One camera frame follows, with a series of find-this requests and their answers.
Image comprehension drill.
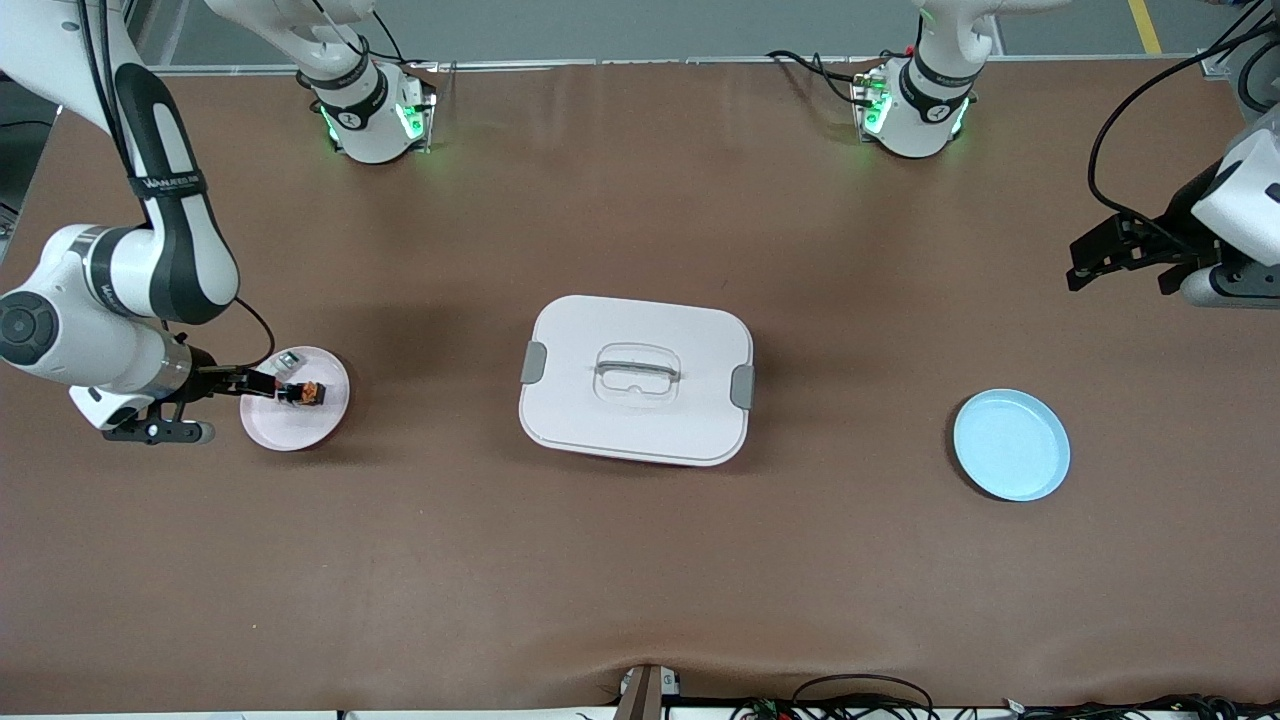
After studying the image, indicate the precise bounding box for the white lidded storage box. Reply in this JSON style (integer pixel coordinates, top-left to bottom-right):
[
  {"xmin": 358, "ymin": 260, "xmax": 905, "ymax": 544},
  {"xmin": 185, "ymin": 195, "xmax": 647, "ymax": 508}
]
[{"xmin": 518, "ymin": 294, "xmax": 757, "ymax": 468}]

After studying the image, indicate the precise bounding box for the pink round plate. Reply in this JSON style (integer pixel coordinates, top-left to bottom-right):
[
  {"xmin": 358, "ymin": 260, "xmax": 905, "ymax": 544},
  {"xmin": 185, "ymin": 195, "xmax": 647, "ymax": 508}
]
[{"xmin": 239, "ymin": 346, "xmax": 352, "ymax": 452}]

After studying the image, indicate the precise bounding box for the light blue round plate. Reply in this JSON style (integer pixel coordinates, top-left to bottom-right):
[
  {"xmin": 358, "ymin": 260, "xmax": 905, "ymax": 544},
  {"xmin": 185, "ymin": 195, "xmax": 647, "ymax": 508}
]
[{"xmin": 952, "ymin": 388, "xmax": 1072, "ymax": 503}]

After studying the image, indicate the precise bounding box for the brown table mat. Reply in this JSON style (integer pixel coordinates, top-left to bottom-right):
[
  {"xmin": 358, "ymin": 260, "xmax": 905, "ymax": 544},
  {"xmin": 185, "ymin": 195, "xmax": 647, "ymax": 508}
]
[{"xmin": 0, "ymin": 58, "xmax": 1280, "ymax": 713}]

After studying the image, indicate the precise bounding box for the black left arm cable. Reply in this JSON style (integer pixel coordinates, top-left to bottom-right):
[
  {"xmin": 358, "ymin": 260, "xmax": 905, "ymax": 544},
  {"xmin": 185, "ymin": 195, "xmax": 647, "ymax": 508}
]
[{"xmin": 1088, "ymin": 20, "xmax": 1280, "ymax": 236}]

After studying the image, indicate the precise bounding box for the grey box lid handle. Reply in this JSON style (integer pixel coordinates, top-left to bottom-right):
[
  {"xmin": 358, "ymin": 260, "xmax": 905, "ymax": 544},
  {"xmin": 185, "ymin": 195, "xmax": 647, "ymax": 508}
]
[{"xmin": 594, "ymin": 362, "xmax": 682, "ymax": 385}]

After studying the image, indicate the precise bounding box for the black base cable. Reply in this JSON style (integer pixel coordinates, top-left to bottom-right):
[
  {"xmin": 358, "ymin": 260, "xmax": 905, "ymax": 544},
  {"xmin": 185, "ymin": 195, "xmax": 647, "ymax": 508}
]
[{"xmin": 766, "ymin": 48, "xmax": 871, "ymax": 109}]

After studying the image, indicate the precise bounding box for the black cable bundle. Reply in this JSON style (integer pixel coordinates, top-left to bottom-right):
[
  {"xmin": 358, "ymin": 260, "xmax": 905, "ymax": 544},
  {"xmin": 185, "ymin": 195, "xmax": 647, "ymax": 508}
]
[{"xmin": 735, "ymin": 673, "xmax": 1280, "ymax": 720}]

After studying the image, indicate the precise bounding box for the brown wooden post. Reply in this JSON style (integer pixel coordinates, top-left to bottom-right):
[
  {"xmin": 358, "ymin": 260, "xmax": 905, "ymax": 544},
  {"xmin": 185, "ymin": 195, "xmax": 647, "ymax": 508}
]
[{"xmin": 613, "ymin": 664, "xmax": 683, "ymax": 720}]

